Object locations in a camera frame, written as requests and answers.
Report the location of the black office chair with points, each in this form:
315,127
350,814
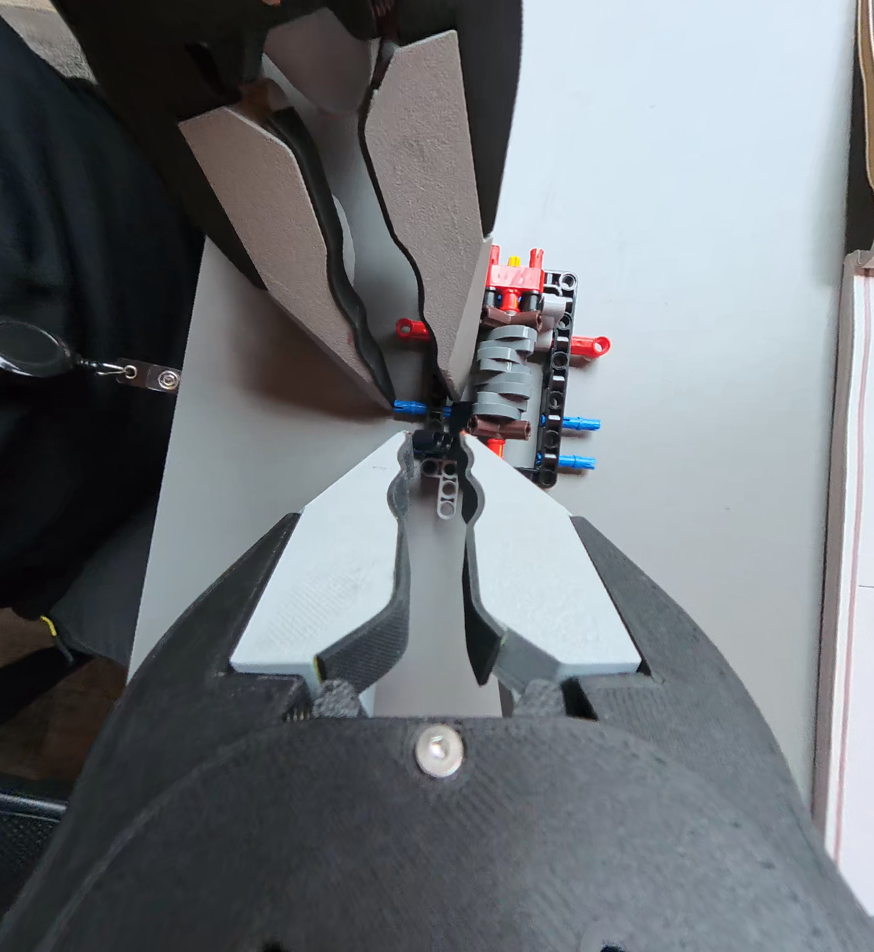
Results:
5,833

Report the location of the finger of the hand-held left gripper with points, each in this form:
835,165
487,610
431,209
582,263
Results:
258,201
429,163

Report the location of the lego engine frame assembly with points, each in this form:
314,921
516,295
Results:
508,372

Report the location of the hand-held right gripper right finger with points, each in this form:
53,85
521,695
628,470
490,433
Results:
556,587

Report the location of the black badge reel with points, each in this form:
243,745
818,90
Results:
162,381
17,346

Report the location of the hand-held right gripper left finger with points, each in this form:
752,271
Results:
318,587

